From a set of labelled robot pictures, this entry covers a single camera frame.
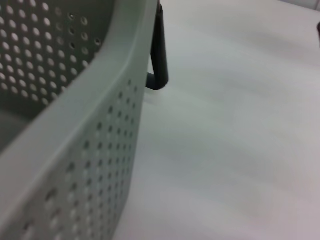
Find grey perforated storage bin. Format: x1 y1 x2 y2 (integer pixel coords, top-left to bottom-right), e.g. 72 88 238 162
0 0 161 240

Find glass pitcher black lid handle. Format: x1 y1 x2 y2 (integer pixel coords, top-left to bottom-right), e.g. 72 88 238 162
145 1 171 91

